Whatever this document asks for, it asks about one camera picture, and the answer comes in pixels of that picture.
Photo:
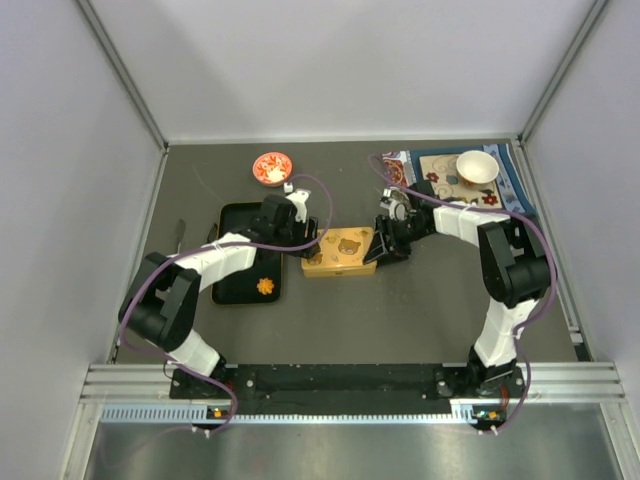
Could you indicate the patterned cloth mat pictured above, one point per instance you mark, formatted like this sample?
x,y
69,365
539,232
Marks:
x,y
402,167

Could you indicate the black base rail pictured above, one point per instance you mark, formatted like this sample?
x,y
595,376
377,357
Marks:
x,y
362,389

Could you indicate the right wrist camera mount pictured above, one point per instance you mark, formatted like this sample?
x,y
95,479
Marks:
x,y
396,203

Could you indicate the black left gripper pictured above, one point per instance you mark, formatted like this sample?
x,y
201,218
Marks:
x,y
311,234

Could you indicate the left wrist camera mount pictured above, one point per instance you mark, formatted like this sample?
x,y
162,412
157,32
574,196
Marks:
x,y
298,197

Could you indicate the yellow cookie tin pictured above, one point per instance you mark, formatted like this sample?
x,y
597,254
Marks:
x,y
340,271

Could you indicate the white bowl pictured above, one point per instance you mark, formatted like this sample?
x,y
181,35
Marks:
x,y
477,167

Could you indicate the black rectangular tray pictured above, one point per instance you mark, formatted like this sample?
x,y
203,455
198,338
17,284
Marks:
x,y
239,288

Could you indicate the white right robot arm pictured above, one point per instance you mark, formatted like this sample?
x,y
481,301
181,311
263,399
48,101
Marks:
x,y
515,270

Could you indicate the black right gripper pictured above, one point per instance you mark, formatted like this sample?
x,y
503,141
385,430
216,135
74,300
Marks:
x,y
381,246

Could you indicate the orange flower cookie bottom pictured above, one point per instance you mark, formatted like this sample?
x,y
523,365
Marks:
x,y
265,286

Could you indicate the red patterned small bowl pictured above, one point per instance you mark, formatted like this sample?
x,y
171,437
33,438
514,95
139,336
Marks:
x,y
272,169

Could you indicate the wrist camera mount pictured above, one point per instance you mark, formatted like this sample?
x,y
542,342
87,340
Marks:
x,y
298,197
396,203

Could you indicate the wooden puzzle board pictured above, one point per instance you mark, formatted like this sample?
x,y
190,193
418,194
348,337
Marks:
x,y
441,171

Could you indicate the silver metal tongs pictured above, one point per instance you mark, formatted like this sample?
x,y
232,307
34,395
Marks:
x,y
180,233

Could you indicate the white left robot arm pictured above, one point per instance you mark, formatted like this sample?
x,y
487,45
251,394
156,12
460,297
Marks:
x,y
161,301

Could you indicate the silver tin lid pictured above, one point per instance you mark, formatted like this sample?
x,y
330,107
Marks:
x,y
340,248

